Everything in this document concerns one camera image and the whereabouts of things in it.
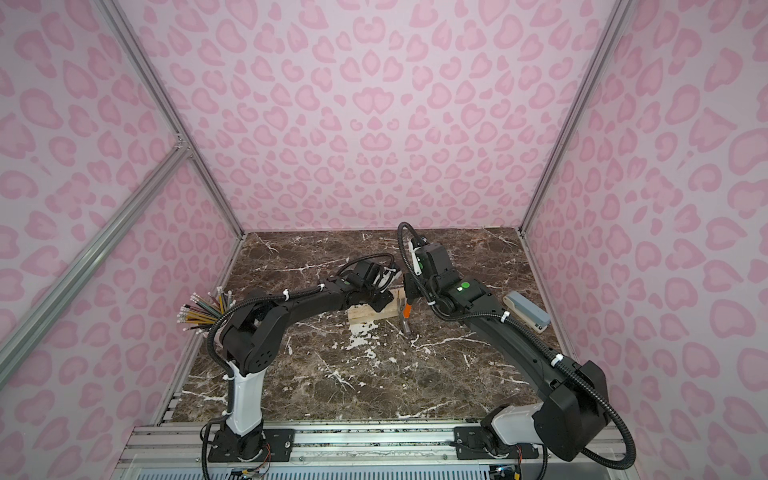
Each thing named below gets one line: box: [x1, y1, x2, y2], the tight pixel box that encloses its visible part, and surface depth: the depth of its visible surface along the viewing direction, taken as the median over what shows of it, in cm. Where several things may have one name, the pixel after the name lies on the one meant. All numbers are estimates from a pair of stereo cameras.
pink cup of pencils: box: [176, 286, 236, 336], surface depth 86 cm
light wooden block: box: [348, 287, 405, 325], surface depth 95 cm
